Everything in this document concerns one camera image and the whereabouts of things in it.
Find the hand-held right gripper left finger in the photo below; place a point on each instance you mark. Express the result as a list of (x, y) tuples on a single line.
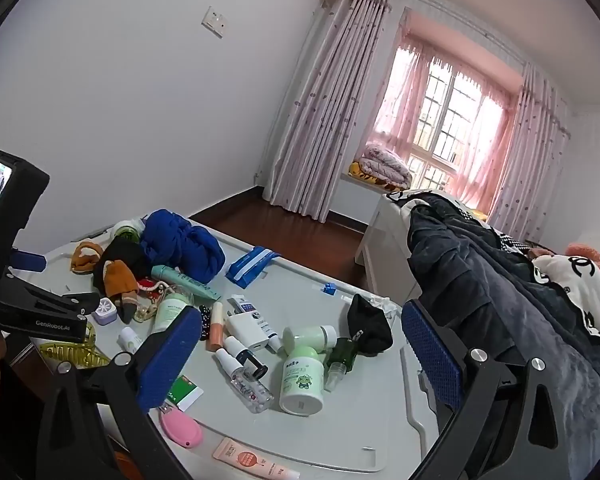
[(170, 360)]

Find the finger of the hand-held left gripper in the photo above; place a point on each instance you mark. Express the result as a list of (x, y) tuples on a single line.
[(50, 302), (28, 260)]

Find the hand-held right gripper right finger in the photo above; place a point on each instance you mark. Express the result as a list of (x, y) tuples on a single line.
[(432, 355)]

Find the green white box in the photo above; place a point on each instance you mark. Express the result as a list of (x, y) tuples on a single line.
[(185, 392)]

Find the pale green bottle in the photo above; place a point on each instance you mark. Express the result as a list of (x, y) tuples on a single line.
[(170, 312), (312, 337)]

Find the teal tube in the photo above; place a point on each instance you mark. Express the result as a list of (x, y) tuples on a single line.
[(180, 278)]

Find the blue cloth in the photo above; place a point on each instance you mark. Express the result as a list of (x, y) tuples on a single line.
[(180, 240)]

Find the blue striped pouch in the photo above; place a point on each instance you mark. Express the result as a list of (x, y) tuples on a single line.
[(250, 266)]

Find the small white bottle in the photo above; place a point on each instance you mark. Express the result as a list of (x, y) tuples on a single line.
[(130, 340)]

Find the purple small container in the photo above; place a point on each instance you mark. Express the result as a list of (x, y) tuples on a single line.
[(104, 311)]

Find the peach lipstick tube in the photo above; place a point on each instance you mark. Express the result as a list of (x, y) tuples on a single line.
[(216, 327)]

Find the orange plush scrunchie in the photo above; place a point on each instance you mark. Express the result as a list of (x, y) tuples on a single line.
[(85, 256)]

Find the pink oval case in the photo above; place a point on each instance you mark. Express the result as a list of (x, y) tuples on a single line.
[(180, 427)]

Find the black sock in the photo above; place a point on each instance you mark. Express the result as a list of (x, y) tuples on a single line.
[(367, 327)]

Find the brown plush toy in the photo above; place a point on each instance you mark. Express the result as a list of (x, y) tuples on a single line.
[(117, 280)]

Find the crumpled white tissue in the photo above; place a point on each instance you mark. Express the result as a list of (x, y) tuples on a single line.
[(382, 304)]

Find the red knit pouch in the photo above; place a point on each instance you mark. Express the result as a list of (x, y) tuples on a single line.
[(150, 287)]

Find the white bottle with black cap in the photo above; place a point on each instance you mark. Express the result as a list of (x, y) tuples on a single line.
[(252, 366)]

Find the dark green bottle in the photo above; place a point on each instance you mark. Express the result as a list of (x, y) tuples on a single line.
[(344, 351)]

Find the dark grey coat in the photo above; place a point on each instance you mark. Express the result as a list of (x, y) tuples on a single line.
[(505, 300)]

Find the white tube with blue label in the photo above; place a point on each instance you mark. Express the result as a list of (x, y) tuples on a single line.
[(245, 306)]

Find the small clear spray bottle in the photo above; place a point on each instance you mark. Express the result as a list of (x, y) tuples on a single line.
[(332, 377)]

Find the small green jar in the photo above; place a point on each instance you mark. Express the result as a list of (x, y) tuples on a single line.
[(127, 231)]

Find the white cabinet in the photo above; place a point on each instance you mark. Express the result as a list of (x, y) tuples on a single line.
[(385, 250)]

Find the peach cream tube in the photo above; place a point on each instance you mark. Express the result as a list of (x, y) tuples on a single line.
[(252, 460)]

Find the white cartoon print lotion bottle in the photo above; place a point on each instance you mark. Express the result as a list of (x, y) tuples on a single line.
[(302, 385)]

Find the black and white printed cloth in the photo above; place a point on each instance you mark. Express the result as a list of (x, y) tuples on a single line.
[(580, 280)]

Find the pink fluffy cloth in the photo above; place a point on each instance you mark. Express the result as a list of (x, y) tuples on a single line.
[(585, 251)]

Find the yellow striped blanket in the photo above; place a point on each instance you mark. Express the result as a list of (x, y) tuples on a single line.
[(361, 171)]

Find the folded pink quilt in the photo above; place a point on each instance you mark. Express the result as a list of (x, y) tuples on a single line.
[(387, 162)]

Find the pink dotted curtain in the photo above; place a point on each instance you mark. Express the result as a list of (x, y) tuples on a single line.
[(320, 135), (525, 170)]

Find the white framed window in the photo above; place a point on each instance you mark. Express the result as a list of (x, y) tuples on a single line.
[(450, 125)]

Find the sheer pink curtain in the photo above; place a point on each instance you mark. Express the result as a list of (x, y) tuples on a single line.
[(405, 100)]

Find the white wall socket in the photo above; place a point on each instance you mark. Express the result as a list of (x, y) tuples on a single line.
[(215, 21)]

